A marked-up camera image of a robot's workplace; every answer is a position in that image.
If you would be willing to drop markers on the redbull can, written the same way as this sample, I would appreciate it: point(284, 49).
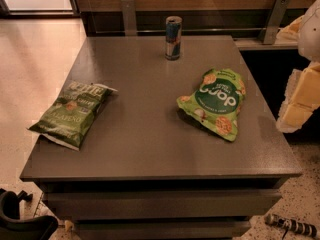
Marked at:
point(173, 37)

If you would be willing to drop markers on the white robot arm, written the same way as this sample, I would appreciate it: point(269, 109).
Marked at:
point(305, 30)

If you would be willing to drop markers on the light green snack bag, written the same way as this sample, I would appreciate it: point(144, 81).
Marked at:
point(215, 105)

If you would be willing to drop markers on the green jalapeno chip bag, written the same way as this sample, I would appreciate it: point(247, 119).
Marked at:
point(67, 121)

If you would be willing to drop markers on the black striped tool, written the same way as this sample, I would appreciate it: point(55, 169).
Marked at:
point(292, 225)

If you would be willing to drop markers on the grey lower drawer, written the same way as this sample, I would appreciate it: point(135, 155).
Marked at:
point(163, 231)

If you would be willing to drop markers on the grey drawer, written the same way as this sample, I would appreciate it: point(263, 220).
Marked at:
point(163, 231)
point(161, 204)

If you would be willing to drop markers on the grey upper drawer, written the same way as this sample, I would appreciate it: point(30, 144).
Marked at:
point(161, 204)

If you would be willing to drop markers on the right metal bracket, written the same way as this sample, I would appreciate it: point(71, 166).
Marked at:
point(268, 34)

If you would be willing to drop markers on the metal bracket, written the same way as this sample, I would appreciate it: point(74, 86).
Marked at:
point(129, 17)
point(268, 34)

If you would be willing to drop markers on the left metal bracket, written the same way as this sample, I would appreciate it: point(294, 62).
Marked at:
point(129, 17)

